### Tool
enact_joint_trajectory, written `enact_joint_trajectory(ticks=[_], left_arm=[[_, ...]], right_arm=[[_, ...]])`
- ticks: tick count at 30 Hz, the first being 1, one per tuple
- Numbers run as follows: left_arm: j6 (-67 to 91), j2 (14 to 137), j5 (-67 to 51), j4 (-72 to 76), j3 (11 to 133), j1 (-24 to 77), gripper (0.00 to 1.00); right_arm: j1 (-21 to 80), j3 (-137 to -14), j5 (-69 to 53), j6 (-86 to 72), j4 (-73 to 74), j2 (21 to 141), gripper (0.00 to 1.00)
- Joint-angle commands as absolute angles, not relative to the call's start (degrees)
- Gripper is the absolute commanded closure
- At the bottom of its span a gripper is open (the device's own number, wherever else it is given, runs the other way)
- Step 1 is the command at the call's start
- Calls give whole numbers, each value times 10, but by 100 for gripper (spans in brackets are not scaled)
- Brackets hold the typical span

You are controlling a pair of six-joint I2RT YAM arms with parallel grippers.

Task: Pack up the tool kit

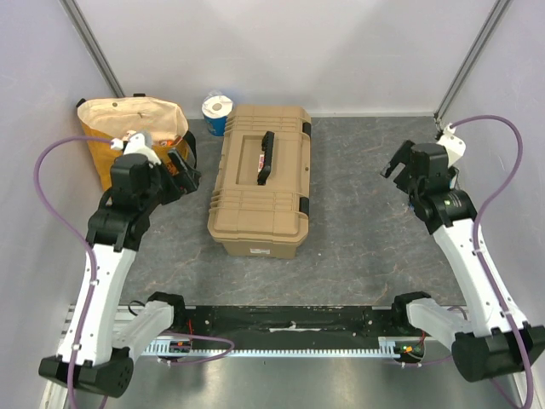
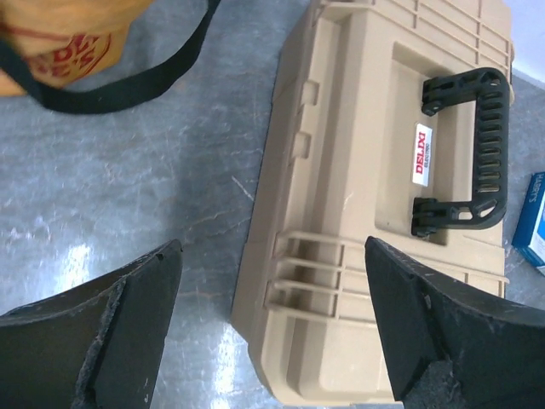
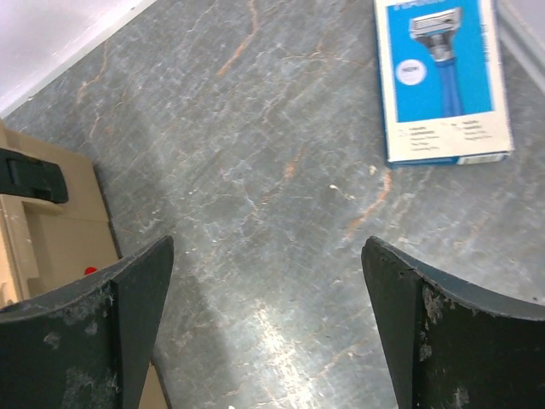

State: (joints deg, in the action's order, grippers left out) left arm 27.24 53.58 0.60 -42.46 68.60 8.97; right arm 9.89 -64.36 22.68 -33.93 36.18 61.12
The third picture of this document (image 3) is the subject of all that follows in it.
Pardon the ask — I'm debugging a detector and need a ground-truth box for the blue razor package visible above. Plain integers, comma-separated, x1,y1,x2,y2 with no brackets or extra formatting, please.
374,0,513,168

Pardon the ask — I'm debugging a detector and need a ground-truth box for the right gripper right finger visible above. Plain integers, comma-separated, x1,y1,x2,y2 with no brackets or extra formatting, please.
361,236,544,408

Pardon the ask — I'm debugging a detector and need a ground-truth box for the tan plastic toolbox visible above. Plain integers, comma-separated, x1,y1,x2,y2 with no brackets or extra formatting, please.
1,128,167,408

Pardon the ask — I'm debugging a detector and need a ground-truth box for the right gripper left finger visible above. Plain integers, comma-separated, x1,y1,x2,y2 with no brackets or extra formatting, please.
1,235,174,408

